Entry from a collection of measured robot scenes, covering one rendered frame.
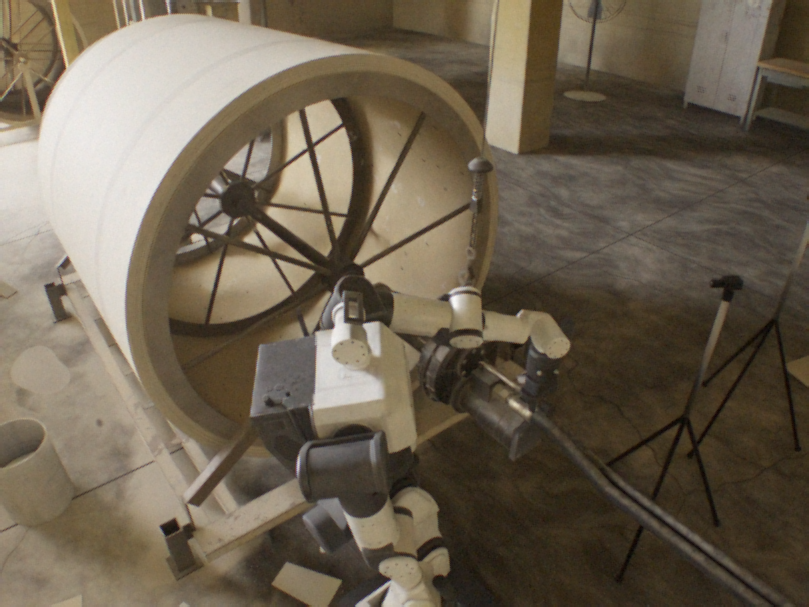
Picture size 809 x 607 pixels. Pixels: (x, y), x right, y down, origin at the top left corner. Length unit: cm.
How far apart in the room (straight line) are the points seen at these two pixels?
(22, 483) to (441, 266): 212
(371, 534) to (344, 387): 28
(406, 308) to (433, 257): 174
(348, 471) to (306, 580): 152
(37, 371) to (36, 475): 114
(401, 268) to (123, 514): 180
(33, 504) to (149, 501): 48
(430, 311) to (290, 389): 40
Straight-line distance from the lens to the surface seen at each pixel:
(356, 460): 103
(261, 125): 197
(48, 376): 382
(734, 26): 892
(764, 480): 323
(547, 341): 154
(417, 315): 138
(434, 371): 183
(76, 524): 297
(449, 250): 302
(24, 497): 292
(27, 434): 307
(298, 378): 119
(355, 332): 109
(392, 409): 112
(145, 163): 205
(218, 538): 247
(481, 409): 186
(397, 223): 331
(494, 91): 661
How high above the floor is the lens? 213
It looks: 33 degrees down
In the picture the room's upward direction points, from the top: straight up
